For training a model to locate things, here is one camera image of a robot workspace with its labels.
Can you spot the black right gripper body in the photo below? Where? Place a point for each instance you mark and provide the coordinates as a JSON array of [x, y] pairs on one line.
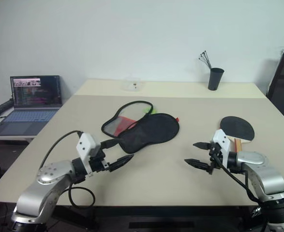
[[215, 154]]

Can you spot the black table tennis paddle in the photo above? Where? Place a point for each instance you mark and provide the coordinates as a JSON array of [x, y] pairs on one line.
[[238, 126]]

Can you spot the black red paddle case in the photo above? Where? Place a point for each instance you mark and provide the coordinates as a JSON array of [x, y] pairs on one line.
[[153, 130]]

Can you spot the black plastic cup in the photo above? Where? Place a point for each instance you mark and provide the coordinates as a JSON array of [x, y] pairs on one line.
[[215, 79]]

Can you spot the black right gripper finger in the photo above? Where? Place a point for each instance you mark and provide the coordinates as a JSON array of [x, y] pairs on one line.
[[197, 163], [203, 146]]

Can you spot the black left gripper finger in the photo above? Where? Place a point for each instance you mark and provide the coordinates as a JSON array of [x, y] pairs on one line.
[[121, 162], [109, 143]]

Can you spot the black power strip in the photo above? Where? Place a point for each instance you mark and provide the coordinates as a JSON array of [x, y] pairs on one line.
[[0, 107]]

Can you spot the black office chair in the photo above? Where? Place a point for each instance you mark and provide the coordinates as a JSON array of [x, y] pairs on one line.
[[283, 87]]

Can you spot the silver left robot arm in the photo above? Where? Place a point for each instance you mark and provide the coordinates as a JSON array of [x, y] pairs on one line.
[[42, 191]]

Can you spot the open grey laptop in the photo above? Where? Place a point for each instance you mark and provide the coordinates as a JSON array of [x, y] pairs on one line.
[[33, 104]]

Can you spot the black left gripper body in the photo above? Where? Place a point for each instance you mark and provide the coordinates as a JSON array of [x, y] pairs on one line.
[[98, 162]]

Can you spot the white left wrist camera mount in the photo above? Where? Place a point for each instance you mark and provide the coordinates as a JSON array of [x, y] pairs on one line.
[[86, 143]]

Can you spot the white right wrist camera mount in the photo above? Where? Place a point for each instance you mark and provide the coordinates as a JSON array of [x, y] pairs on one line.
[[222, 141]]

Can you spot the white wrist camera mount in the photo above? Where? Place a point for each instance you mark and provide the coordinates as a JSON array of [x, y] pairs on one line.
[[86, 143], [222, 141]]

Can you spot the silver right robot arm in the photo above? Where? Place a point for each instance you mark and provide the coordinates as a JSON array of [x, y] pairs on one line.
[[267, 178]]

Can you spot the green zipper pull tag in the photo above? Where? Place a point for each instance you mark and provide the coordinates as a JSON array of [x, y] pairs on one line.
[[149, 111]]

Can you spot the black table frame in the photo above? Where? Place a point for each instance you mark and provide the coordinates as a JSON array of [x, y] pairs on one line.
[[161, 217]]

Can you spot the clear plastic container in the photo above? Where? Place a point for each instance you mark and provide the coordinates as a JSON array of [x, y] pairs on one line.
[[132, 84]]

